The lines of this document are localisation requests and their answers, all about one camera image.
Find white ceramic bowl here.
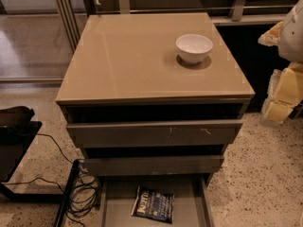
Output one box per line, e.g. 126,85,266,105
176,34,213,64

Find middle grey drawer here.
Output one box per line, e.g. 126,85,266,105
84,155,223,176

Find beige drawer cabinet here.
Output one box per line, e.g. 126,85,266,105
55,12,256,187

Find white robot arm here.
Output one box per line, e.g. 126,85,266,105
258,0,303,123

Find blue Kettle chip bag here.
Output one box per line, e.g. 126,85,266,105
131,185,174,224

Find black metal stand leg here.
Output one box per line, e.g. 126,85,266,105
52,160,80,227

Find top grey drawer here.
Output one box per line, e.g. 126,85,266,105
66,120,242,148

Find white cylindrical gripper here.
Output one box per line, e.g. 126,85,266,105
262,62,303,122

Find metal railing frame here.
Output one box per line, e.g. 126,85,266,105
55,0,298,47

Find small dark floor object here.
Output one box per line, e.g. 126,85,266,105
289,100,303,119

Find black side table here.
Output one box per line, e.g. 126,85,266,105
0,106,63,203

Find bottom open grey drawer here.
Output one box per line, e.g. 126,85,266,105
98,175,215,227

